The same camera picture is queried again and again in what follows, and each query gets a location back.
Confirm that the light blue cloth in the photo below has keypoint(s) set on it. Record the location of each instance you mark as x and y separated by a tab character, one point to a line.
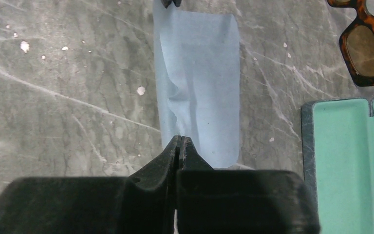
197	73

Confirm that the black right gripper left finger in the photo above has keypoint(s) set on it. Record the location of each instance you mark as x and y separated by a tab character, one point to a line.
142	203

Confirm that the blue glasses case green lining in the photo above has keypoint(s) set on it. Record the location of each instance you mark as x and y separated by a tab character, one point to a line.
338	161

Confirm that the brown tortoise sunglasses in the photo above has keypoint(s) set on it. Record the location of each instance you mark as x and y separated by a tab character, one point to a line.
357	42

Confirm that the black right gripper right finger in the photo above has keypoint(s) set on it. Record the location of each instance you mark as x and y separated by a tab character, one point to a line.
213	201

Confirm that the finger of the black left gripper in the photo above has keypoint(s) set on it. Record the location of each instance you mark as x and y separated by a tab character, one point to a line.
177	3
166	3

